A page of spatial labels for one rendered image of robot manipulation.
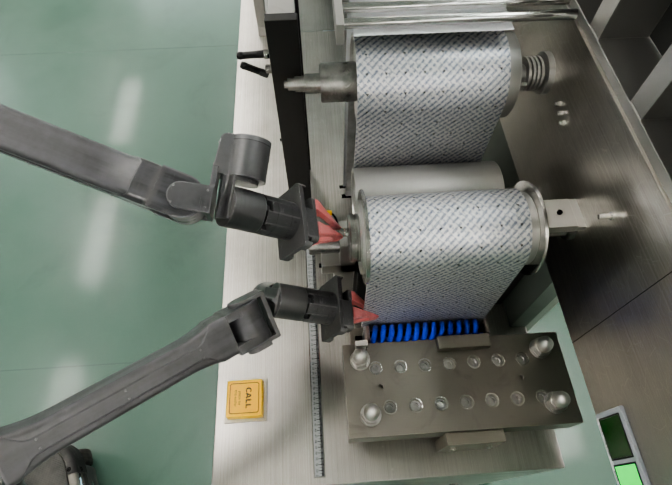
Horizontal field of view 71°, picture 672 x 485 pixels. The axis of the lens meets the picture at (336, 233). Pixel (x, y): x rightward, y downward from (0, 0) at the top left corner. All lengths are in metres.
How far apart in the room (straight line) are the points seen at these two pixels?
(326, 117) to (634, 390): 0.99
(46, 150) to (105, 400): 0.32
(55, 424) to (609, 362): 0.73
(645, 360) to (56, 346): 2.04
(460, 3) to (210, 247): 1.68
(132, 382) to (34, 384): 1.56
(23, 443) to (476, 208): 0.65
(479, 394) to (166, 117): 2.28
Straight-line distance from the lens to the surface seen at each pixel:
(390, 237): 0.68
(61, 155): 0.68
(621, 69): 0.76
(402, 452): 1.00
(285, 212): 0.66
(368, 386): 0.88
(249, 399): 0.99
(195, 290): 2.14
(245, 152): 0.65
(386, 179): 0.82
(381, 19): 0.75
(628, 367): 0.75
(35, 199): 2.71
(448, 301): 0.85
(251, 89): 1.48
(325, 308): 0.79
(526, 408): 0.93
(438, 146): 0.86
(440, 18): 0.77
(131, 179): 0.65
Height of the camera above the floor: 1.88
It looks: 59 degrees down
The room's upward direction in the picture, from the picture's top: straight up
